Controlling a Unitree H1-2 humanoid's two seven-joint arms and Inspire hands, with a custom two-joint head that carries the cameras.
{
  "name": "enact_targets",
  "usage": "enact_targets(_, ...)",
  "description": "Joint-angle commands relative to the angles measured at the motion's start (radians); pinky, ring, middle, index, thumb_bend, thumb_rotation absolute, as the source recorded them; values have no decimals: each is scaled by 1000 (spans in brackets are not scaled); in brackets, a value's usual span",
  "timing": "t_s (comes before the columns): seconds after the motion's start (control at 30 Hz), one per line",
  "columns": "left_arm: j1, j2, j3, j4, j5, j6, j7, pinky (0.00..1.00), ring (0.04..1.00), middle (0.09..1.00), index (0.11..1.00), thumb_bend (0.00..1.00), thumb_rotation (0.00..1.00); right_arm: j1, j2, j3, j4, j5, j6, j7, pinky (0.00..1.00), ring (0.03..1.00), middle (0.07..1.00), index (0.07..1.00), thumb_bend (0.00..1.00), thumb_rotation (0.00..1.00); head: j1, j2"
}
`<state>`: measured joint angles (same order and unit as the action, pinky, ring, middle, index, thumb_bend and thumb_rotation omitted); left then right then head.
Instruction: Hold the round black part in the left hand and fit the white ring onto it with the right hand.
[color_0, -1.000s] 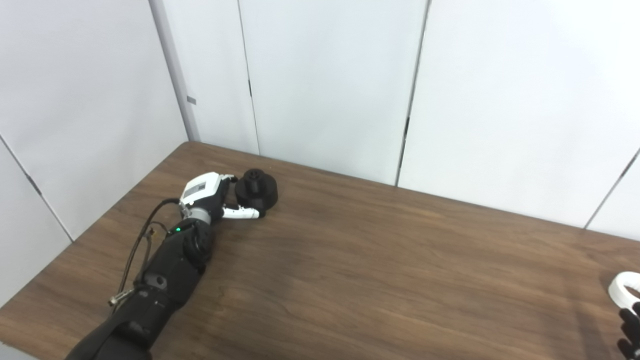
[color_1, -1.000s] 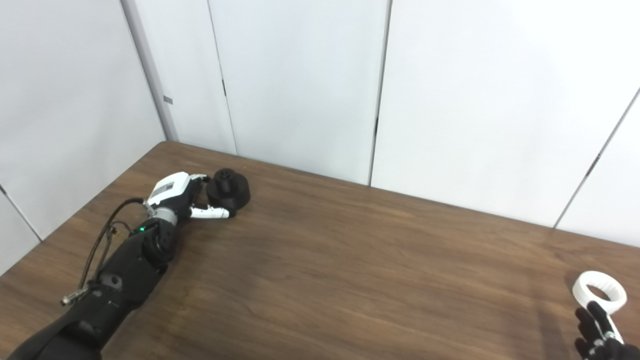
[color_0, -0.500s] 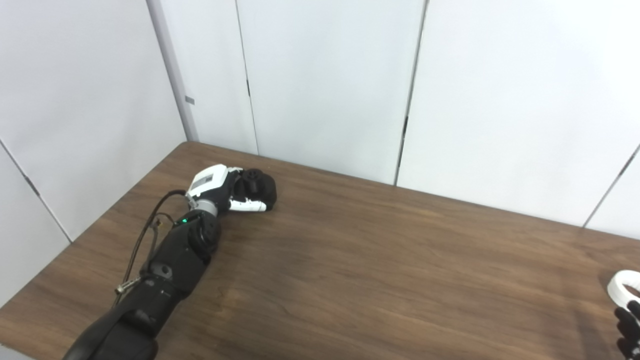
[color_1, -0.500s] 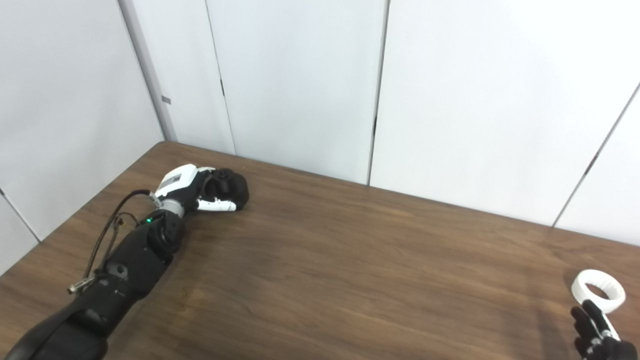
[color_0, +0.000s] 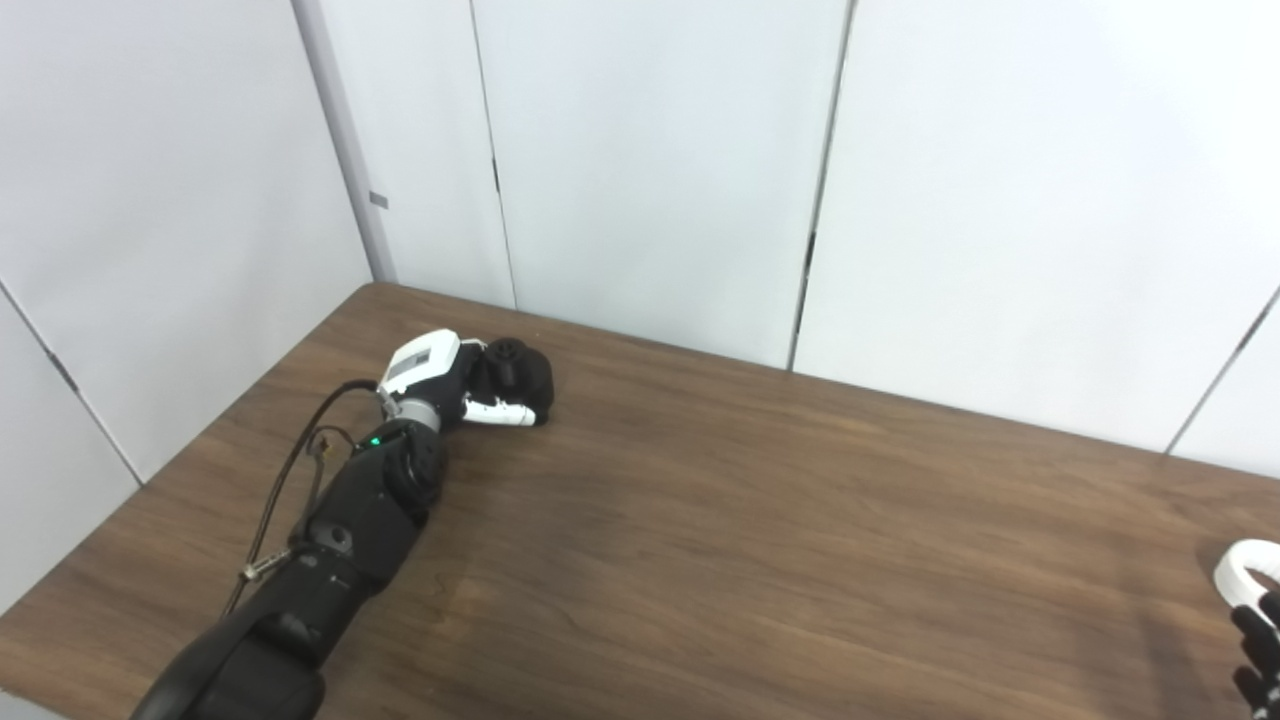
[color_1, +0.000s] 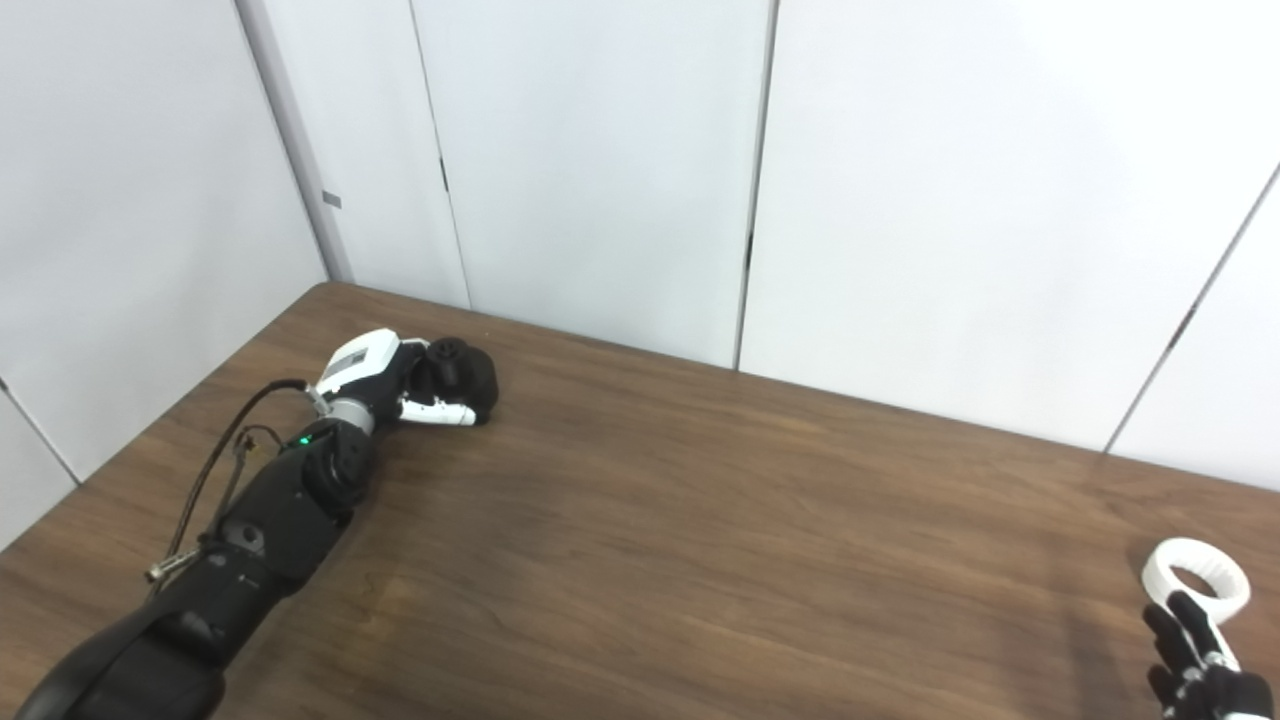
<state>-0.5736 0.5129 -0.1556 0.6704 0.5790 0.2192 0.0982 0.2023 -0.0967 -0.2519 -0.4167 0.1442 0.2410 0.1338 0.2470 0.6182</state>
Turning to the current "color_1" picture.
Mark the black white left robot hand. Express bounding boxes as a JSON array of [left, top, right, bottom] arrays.
[[313, 328, 481, 429]]

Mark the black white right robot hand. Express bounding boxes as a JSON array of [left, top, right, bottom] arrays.
[[1143, 590, 1276, 720]]

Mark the round black stepped part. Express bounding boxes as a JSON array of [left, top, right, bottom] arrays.
[[410, 337, 499, 426]]

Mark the white toothed ring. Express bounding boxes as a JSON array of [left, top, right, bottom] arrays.
[[1142, 538, 1252, 623]]

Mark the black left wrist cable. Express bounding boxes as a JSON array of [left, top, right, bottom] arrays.
[[150, 378, 323, 593]]

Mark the grey partition corner post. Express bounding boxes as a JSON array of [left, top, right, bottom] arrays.
[[235, 0, 354, 284]]

